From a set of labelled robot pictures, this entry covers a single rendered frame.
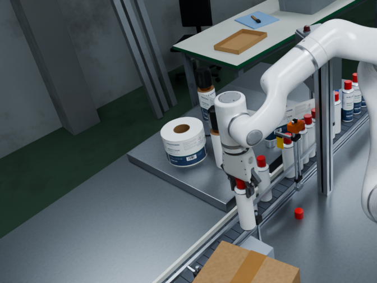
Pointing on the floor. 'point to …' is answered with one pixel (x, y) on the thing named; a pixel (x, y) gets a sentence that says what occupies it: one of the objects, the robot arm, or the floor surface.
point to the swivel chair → (194, 9)
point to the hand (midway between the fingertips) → (242, 187)
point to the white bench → (238, 60)
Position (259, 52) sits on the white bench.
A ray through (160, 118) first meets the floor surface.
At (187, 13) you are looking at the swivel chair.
